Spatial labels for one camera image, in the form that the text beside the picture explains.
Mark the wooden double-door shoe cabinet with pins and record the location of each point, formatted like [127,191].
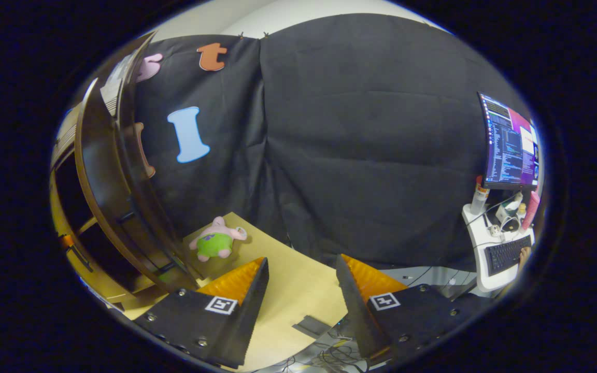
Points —
[138,197]

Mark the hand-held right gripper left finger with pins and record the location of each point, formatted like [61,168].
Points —
[226,326]

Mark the grey flat piece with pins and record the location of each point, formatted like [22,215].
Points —
[311,326]

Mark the white bottle orange cap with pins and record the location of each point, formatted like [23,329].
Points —
[479,199]

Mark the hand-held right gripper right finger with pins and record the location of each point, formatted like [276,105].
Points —
[417,316]

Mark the computer monitor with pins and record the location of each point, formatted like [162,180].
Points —
[508,145]

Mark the pink bottle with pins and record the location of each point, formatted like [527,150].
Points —
[530,210]

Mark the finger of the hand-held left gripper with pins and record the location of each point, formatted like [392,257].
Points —
[68,241]

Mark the pink green plush toy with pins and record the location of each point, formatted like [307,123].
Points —
[215,241]

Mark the white desk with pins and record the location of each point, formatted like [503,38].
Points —
[477,238]

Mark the black backdrop cloth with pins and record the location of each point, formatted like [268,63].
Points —
[355,155]

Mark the black keyboard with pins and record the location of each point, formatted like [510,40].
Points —
[506,255]

